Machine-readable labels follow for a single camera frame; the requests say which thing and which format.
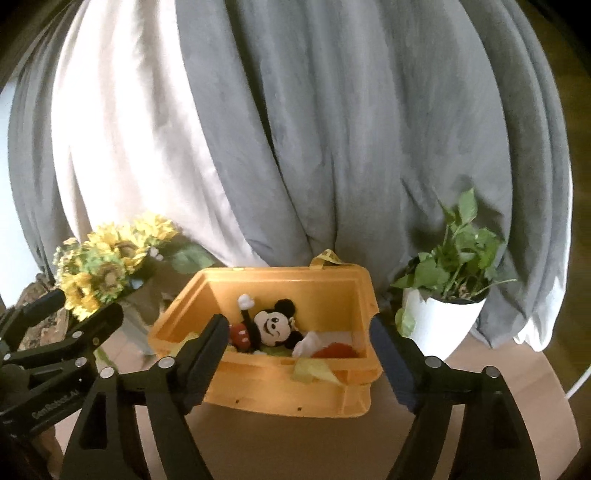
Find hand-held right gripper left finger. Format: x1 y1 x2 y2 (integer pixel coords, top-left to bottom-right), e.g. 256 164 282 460
60 314 232 480

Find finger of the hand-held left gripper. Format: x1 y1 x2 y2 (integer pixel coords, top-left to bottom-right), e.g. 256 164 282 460
7 302 125 372
0 288 68 352

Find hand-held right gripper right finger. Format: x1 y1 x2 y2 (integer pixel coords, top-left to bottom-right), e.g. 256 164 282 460
369 313 541 480

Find mouse plush toy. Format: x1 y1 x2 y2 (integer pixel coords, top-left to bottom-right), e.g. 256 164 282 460
229 294 310 355

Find red fluffy pompom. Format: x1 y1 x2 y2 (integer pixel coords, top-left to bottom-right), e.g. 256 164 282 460
311 342 361 359

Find white tissue cloth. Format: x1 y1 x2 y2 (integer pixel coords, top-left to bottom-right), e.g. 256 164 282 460
292 330 356 358

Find orange plastic bin yellow straps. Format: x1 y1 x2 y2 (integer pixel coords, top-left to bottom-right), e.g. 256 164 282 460
148 249 383 418

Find brown textured object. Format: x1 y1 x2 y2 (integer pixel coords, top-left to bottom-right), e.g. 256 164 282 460
18 277 72 352

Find pale green ribbed bucket vase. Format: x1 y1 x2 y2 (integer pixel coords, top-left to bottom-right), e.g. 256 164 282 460
117 277 171 356

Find white plant pot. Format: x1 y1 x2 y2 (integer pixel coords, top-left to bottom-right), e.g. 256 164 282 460
402 286 490 361

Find artificial sunflower bouquet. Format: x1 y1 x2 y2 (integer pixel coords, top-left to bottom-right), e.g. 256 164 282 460
53 212 215 321

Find green leafy plant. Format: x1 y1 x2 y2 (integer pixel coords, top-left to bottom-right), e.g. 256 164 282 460
390 187 518 337

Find white curtain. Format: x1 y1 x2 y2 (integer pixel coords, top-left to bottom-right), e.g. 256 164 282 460
512 258 573 352
46 0 273 278

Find grey curtain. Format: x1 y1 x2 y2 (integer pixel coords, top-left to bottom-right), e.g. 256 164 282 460
9 0 573 352

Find white cable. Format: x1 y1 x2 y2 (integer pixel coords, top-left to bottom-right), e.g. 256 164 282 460
566 362 591 398

